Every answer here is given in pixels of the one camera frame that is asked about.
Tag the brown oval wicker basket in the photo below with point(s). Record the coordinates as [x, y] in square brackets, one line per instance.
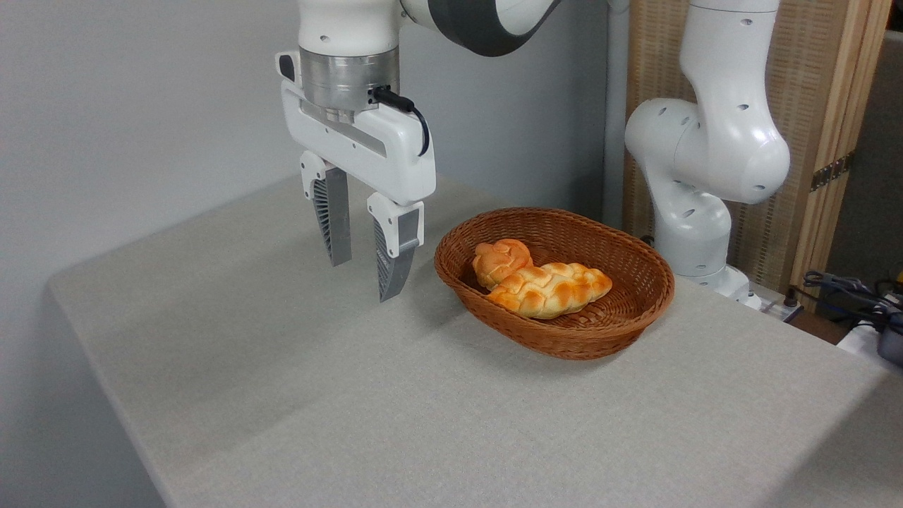
[600, 331]

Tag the small round bread roll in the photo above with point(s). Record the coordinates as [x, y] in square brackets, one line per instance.
[497, 257]

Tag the metal screen hinge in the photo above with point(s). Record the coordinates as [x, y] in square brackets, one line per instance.
[832, 171]

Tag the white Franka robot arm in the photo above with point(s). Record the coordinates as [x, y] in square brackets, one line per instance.
[726, 141]

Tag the wooden rattan folding screen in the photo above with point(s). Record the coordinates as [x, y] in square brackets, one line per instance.
[811, 70]

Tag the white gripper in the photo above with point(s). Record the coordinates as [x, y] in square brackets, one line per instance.
[353, 144]

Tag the long braided bread loaf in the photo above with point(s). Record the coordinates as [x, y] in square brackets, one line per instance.
[550, 291]

